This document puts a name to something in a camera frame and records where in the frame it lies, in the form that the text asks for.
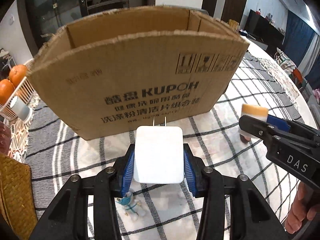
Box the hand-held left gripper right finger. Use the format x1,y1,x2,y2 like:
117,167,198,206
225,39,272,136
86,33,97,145
182,144,285,240

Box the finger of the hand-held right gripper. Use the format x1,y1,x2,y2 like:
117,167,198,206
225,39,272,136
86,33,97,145
266,115,300,134
239,115,280,143

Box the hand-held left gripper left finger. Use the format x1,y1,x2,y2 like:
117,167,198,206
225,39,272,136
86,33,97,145
30,144,137,240

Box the small bottle with orange cap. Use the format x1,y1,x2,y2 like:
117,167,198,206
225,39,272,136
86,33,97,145
239,104,269,144

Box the white plug charger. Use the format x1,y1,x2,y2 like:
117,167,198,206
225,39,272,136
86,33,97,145
132,116,185,184

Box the brown cardboard box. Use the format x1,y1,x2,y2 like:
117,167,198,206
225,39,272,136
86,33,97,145
26,5,250,140

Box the person's right hand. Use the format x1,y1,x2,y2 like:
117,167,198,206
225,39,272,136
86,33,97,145
285,182,318,234

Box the grey white checked tablecloth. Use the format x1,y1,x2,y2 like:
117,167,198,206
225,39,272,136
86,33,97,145
25,52,310,240

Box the floral patchwork table mat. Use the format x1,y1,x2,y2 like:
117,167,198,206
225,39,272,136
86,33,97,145
250,55,300,105

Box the red bag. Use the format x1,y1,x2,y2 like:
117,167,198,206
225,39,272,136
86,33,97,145
291,69,309,93

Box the patterned fabric bag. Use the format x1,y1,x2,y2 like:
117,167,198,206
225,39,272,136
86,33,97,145
276,52,298,74

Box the low television cabinet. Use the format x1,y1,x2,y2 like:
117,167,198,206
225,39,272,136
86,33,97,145
240,30,275,53

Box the blue curtain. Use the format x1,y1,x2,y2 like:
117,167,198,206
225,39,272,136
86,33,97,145
282,10,320,73

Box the brown patterned table mat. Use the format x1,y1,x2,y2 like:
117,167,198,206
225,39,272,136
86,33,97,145
0,90,48,160

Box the woven straw basket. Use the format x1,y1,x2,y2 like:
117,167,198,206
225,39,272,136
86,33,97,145
0,152,38,240

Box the small grey white cup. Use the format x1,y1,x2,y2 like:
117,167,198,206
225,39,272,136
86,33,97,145
10,96,34,122

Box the ribbed glass vase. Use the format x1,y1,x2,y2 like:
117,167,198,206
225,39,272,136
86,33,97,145
0,122,12,155

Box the orange fruit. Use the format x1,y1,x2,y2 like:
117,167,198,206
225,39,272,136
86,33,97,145
9,64,28,87
0,79,15,105

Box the white shelf rack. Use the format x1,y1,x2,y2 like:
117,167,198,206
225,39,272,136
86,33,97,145
0,49,15,70

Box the dark sliding glass door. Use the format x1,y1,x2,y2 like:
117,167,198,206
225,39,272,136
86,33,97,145
25,0,155,48

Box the white blue figurine keychain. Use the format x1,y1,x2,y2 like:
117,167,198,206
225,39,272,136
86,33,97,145
115,191,147,222

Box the white wire basket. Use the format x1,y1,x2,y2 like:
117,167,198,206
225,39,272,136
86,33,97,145
0,59,38,122

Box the brown door with long handles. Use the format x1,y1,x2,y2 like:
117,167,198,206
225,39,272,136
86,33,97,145
221,0,252,25

